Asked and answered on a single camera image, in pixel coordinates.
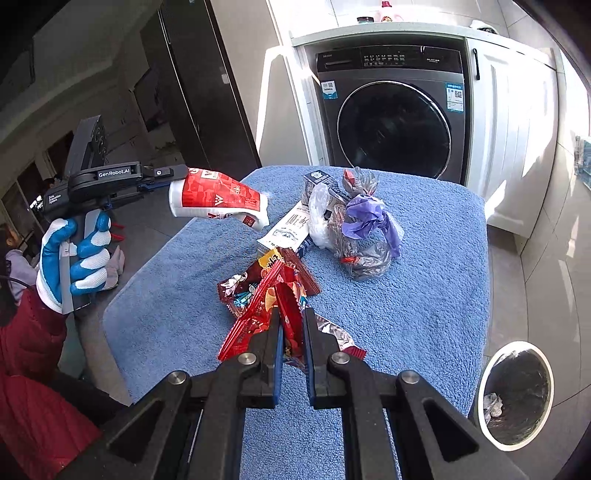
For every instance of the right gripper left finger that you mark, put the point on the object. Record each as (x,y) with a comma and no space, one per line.
(188,427)

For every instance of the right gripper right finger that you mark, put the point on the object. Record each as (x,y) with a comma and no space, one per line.
(395,426)

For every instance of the red white paper cup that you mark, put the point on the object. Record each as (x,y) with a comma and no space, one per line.
(214,195)

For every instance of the dark red snack bag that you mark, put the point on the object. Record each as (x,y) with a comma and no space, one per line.
(237,291)

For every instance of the red snack wrapper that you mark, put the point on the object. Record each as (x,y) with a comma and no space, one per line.
(280,292)

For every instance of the clear bag with purple glove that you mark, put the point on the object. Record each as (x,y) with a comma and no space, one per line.
(356,226)

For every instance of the blue box carton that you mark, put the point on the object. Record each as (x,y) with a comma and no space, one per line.
(312,179)

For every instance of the white blue wrapper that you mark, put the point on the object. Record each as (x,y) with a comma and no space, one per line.
(492,407)

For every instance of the white rimmed trash bin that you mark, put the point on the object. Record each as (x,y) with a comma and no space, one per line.
(522,376)

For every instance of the left blue white gloved hand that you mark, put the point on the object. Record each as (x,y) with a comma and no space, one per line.
(78,267)

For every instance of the red jacket sleeve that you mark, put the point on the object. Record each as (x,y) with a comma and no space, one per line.
(41,430)

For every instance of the dark refrigerator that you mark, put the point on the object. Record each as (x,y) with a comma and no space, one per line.
(200,98)

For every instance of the blue towel on table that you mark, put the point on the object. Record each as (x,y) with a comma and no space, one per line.
(429,312)

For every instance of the dark front-load washing machine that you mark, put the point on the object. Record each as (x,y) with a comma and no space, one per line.
(399,108)

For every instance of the teal lidded jar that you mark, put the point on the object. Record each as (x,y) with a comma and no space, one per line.
(365,19)

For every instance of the pink detergent bottle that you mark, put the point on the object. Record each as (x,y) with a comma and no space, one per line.
(385,12)

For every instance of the white cabinet door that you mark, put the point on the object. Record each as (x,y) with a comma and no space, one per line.
(514,124)

